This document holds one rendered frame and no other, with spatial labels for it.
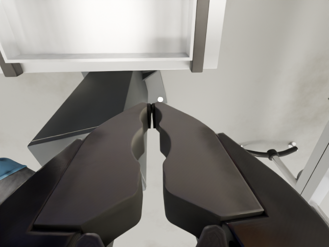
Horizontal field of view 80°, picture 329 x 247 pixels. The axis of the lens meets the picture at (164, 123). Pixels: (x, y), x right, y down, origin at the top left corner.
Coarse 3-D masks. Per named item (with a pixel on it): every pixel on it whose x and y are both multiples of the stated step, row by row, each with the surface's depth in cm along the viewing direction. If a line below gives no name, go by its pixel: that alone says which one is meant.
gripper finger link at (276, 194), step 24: (240, 168) 7; (264, 168) 7; (264, 192) 6; (288, 192) 6; (264, 216) 5; (288, 216) 5; (312, 216) 5; (240, 240) 5; (264, 240) 5; (288, 240) 5; (312, 240) 5
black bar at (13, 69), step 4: (0, 52) 28; (0, 56) 28; (0, 60) 28; (0, 64) 29; (4, 64) 29; (8, 64) 29; (12, 64) 29; (16, 64) 30; (20, 64) 31; (4, 68) 29; (8, 68) 29; (12, 68) 29; (16, 68) 30; (20, 68) 31; (4, 72) 29; (8, 72) 29; (12, 72) 29; (16, 72) 30; (20, 72) 31; (8, 76) 30; (12, 76) 30; (16, 76) 30
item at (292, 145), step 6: (240, 144) 156; (288, 144) 160; (294, 144) 159; (252, 150) 151; (270, 150) 149; (288, 150) 151; (294, 150) 153; (258, 156) 149; (264, 156) 148; (270, 156) 147; (282, 156) 151
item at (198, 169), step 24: (168, 120) 10; (192, 120) 10; (168, 144) 9; (192, 144) 8; (216, 144) 8; (168, 168) 7; (192, 168) 7; (216, 168) 7; (168, 192) 6; (192, 192) 6; (216, 192) 6; (240, 192) 6; (168, 216) 7; (192, 216) 6; (216, 216) 5; (240, 216) 6
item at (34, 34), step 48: (0, 0) 26; (48, 0) 27; (96, 0) 27; (144, 0) 27; (192, 0) 25; (0, 48) 26; (48, 48) 30; (96, 48) 30; (144, 48) 31; (192, 48) 28
